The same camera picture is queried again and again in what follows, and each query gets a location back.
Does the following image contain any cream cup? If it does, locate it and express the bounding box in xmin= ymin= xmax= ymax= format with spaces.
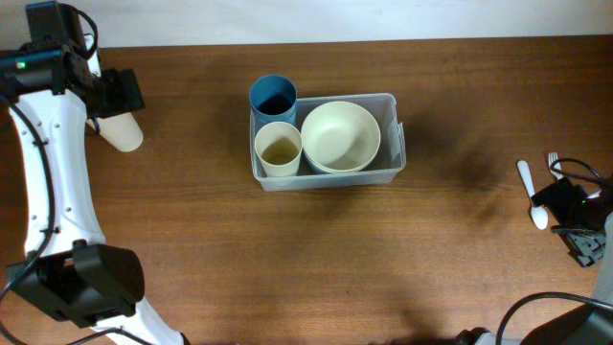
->
xmin=254 ymin=122 xmax=303 ymax=177
xmin=87 ymin=112 xmax=144 ymax=152

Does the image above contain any white plastic spoon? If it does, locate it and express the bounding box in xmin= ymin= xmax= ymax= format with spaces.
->
xmin=516 ymin=160 xmax=549 ymax=230

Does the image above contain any white plastic fork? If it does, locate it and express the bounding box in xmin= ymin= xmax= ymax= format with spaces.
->
xmin=548 ymin=152 xmax=563 ymax=180

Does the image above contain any blue cup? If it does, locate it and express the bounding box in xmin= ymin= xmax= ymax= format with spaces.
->
xmin=253 ymin=114 xmax=296 ymax=134
xmin=249 ymin=75 xmax=298 ymax=125

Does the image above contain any blue bowl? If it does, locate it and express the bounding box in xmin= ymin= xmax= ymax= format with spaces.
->
xmin=302 ymin=155 xmax=328 ymax=174

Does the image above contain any cream bowl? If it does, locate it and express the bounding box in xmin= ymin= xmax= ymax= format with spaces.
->
xmin=301 ymin=101 xmax=382 ymax=147
xmin=303 ymin=142 xmax=380 ymax=173

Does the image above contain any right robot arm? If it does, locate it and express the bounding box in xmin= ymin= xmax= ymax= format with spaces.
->
xmin=452 ymin=177 xmax=612 ymax=345

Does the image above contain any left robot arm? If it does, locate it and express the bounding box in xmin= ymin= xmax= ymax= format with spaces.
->
xmin=1 ymin=1 xmax=186 ymax=344

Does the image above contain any clear plastic storage container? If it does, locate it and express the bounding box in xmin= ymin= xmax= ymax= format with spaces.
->
xmin=250 ymin=93 xmax=406 ymax=192

